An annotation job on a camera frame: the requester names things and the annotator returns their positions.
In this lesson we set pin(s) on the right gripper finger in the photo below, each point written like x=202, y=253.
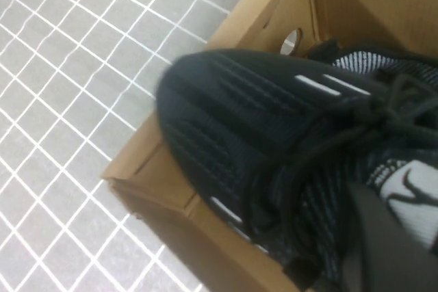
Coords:
x=393, y=247

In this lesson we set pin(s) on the brown cardboard shoe box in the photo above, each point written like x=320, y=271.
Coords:
x=178, y=223

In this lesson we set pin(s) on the black knit sneaker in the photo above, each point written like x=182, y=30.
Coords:
x=239, y=117
x=359, y=61

